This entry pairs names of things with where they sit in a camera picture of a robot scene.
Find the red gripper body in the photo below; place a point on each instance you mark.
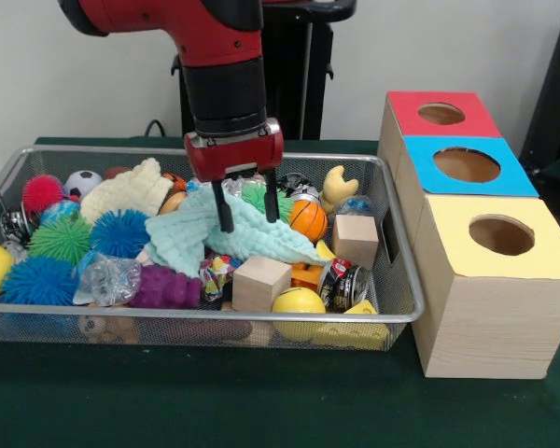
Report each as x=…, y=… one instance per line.
x=235, y=156

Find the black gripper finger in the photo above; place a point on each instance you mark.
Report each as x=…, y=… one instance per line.
x=224, y=207
x=270, y=196

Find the mint green cloth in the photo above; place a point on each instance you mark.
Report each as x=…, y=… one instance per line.
x=186, y=228

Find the small bright dotted fabric scrunchie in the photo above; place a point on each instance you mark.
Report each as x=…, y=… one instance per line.
x=217, y=275

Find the cream white cloth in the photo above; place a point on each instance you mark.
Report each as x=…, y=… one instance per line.
x=126, y=189

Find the small blue spiky ball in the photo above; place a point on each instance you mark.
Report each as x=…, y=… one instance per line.
x=119, y=233

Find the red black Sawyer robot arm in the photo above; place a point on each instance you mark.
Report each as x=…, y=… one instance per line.
x=224, y=84

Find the wooden box with three holes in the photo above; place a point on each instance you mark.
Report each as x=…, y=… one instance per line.
x=494, y=326

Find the purple knobbly rubber toy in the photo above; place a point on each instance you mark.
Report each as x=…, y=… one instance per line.
x=163, y=287

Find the yellow smiley face ball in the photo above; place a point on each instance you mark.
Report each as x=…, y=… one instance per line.
x=298, y=310

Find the crushed clear plastic bottle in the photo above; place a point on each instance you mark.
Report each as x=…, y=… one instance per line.
x=105, y=282

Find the black and white soccer ball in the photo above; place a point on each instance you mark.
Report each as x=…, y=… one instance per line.
x=81, y=183

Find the pink spiky ball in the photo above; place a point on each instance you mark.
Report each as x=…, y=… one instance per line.
x=41, y=191

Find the large blue spiky ball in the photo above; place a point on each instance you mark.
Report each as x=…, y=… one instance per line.
x=39, y=282

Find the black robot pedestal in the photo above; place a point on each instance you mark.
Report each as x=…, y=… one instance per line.
x=303, y=84

